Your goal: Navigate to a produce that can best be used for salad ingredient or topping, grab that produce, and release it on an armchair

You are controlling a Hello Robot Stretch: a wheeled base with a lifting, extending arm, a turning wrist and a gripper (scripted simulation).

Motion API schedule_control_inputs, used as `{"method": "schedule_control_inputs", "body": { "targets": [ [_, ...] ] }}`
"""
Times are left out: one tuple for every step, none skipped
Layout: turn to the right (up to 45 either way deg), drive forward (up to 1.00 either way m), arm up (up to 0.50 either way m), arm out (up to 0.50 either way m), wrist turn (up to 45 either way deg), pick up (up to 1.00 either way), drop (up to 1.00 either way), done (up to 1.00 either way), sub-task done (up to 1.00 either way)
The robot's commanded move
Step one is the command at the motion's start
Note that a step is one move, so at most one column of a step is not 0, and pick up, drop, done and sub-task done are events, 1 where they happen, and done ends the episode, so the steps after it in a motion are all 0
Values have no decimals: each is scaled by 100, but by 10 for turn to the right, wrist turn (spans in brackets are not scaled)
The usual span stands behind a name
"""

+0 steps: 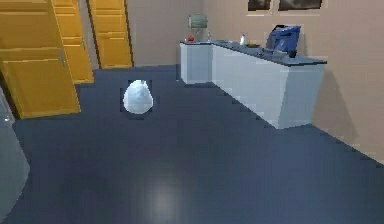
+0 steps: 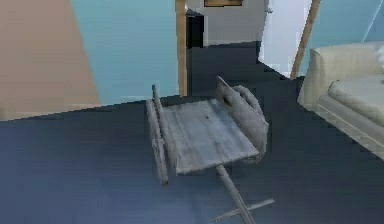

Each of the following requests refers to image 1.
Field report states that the dark framed picture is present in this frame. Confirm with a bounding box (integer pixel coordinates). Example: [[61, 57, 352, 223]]
[[278, 0, 324, 11], [247, 0, 273, 12]]

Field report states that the white garbage bag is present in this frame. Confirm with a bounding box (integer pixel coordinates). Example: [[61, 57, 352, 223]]
[[122, 79, 155, 115]]

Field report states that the grey fridge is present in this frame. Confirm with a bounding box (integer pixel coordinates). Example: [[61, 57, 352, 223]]
[[0, 87, 31, 224]]

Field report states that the white kitchen counter unit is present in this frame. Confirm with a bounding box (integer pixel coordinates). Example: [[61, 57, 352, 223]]
[[179, 39, 328, 130]]

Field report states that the yellow wooden room door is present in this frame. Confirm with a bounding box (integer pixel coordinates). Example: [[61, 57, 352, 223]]
[[87, 0, 135, 70], [51, 0, 95, 85], [0, 0, 82, 120]]

